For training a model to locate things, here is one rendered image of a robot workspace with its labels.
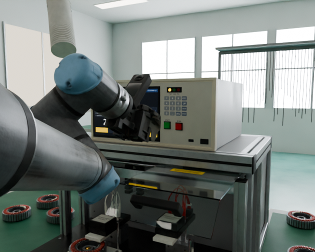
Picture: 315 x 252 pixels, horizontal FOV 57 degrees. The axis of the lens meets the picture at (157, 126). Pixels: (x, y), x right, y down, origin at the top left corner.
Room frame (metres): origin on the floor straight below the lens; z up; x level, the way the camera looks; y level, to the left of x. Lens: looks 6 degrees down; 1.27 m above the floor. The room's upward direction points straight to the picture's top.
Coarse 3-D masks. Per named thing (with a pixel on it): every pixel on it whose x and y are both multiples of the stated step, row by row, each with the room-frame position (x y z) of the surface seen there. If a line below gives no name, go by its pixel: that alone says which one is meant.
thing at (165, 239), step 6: (156, 228) 0.79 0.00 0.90; (162, 228) 0.78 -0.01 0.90; (156, 234) 0.78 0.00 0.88; (162, 234) 0.78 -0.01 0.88; (168, 234) 0.77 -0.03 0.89; (174, 234) 0.76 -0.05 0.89; (180, 234) 0.78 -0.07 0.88; (186, 234) 0.85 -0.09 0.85; (156, 240) 0.76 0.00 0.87; (162, 240) 0.75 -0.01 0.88; (168, 240) 0.75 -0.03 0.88; (174, 240) 0.75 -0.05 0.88; (186, 240) 0.85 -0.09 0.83
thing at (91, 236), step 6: (96, 216) 0.93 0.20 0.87; (102, 216) 0.93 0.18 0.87; (108, 216) 0.93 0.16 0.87; (90, 222) 0.90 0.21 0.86; (96, 222) 0.89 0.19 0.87; (102, 222) 0.88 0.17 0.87; (108, 222) 0.89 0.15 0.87; (114, 222) 0.92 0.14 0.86; (120, 222) 0.94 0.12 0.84; (90, 228) 0.90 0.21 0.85; (96, 228) 0.89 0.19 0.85; (102, 228) 0.87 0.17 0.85; (108, 228) 0.89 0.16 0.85; (114, 228) 0.91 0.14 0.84; (90, 234) 0.88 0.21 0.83; (96, 234) 0.88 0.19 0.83; (102, 234) 0.87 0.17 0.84; (108, 234) 0.88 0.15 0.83; (96, 240) 0.86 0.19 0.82; (102, 240) 0.86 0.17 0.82
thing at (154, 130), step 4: (152, 120) 0.73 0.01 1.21; (152, 124) 0.74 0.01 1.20; (156, 124) 0.75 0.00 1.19; (160, 124) 0.78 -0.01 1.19; (152, 128) 0.74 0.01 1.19; (156, 128) 0.76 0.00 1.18; (152, 132) 0.74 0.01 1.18; (156, 132) 0.76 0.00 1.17; (152, 136) 0.74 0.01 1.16; (152, 140) 0.74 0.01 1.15
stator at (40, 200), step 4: (40, 196) 1.36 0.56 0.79; (44, 196) 1.36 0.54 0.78; (48, 196) 1.37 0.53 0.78; (52, 196) 1.37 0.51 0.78; (56, 196) 1.36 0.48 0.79; (36, 200) 1.31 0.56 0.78; (40, 200) 1.30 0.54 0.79; (44, 200) 1.31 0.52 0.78; (48, 200) 1.30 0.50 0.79; (52, 200) 1.30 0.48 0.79; (56, 200) 1.31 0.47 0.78; (36, 204) 1.31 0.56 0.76; (40, 204) 1.29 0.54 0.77; (44, 204) 1.29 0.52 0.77; (48, 204) 1.29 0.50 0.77; (52, 204) 1.30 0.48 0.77; (56, 204) 1.31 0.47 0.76; (44, 208) 1.29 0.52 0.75; (48, 208) 1.29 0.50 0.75
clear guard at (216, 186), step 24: (168, 168) 0.80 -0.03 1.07; (192, 168) 0.80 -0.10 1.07; (120, 192) 0.65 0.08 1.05; (144, 192) 0.63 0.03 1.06; (168, 192) 0.61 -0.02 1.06; (192, 192) 0.60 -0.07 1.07; (216, 192) 0.60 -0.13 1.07; (120, 216) 0.60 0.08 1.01; (144, 216) 0.59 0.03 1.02; (168, 216) 0.57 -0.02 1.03; (192, 216) 0.55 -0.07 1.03
